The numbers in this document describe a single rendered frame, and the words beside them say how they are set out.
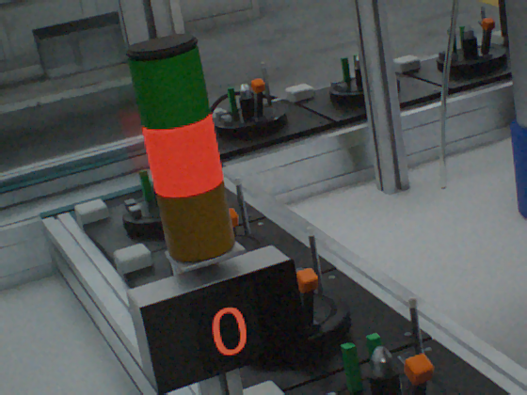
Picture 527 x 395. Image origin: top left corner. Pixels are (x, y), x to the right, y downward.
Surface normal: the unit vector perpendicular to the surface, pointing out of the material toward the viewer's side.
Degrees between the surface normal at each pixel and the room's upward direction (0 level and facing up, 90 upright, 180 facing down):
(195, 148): 90
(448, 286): 0
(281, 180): 90
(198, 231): 90
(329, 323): 0
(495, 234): 0
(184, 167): 90
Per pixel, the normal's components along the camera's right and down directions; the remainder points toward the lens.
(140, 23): 0.37, 0.26
